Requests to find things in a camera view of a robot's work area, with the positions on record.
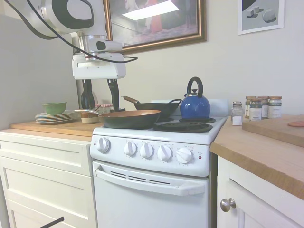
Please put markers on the thick wooden cutting board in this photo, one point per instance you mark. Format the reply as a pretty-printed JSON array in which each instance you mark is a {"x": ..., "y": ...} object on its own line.
[{"x": 273, "y": 130}]

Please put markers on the spice jar copper lid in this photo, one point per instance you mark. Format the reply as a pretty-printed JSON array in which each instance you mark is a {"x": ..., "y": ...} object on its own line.
[
  {"x": 264, "y": 101},
  {"x": 247, "y": 107},
  {"x": 255, "y": 110}
]

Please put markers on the pink round disc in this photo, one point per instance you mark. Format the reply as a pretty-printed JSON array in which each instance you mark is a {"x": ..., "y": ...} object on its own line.
[{"x": 297, "y": 124}]

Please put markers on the metal cabinet knob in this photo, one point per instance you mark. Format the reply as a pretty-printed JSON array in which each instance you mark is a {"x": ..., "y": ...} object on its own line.
[{"x": 226, "y": 205}]

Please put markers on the white door cabinet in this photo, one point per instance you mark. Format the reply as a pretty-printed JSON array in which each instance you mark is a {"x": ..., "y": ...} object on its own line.
[{"x": 261, "y": 209}]

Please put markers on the glass salt shaker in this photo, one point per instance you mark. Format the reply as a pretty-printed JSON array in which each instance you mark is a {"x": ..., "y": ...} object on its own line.
[{"x": 236, "y": 114}]

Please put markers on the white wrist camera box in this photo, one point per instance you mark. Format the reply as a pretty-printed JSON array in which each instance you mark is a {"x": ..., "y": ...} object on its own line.
[{"x": 111, "y": 45}]

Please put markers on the white electric stove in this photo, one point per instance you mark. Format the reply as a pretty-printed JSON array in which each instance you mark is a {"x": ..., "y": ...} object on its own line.
[{"x": 147, "y": 204}]

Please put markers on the grey art print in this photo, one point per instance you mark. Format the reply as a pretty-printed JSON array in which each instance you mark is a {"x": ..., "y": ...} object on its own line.
[{"x": 261, "y": 14}]

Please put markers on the white drawer cabinet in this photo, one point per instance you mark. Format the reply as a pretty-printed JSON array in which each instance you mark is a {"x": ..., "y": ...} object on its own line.
[{"x": 47, "y": 178}]

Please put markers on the white oven temperature knob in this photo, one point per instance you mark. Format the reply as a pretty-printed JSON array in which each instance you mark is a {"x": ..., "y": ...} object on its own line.
[{"x": 103, "y": 145}]

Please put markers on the small black coil burner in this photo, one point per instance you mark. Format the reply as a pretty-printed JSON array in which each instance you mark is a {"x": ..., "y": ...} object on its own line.
[{"x": 210, "y": 120}]

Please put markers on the white stove knob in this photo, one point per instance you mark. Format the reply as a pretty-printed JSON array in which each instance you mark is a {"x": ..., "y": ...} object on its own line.
[
  {"x": 146, "y": 150},
  {"x": 164, "y": 153},
  {"x": 130, "y": 149},
  {"x": 184, "y": 155}
]

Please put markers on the flat black tin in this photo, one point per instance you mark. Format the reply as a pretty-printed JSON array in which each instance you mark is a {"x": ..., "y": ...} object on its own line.
[{"x": 122, "y": 110}]

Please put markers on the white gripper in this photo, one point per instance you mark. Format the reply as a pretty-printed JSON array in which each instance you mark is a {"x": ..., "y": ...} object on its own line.
[{"x": 99, "y": 70}]

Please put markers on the spice jar white contents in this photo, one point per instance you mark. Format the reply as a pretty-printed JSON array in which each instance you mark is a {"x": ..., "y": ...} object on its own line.
[{"x": 275, "y": 108}]

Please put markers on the green bowl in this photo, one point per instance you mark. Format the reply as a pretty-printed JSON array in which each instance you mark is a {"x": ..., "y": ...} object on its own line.
[{"x": 54, "y": 108}]

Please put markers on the brown striped small bowl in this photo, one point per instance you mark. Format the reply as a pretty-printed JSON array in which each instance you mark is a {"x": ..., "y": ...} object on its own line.
[{"x": 89, "y": 119}]

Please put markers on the large black coil burner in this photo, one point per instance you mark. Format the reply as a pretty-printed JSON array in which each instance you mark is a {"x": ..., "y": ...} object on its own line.
[{"x": 185, "y": 127}]

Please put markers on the round black metal object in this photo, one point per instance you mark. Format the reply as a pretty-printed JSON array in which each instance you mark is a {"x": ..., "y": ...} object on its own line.
[{"x": 83, "y": 101}]

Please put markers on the copper frying pan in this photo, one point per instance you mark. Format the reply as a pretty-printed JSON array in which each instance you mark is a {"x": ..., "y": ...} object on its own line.
[{"x": 128, "y": 121}]

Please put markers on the small white saucer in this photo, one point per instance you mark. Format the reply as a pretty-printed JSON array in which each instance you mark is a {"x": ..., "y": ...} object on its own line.
[{"x": 85, "y": 111}]

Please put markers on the gold framed painting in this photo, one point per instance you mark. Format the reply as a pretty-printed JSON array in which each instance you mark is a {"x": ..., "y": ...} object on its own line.
[{"x": 166, "y": 23}]

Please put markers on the pale dinner plate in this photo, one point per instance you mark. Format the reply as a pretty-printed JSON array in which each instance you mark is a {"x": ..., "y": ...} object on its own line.
[
  {"x": 50, "y": 120},
  {"x": 70, "y": 113},
  {"x": 47, "y": 117}
]

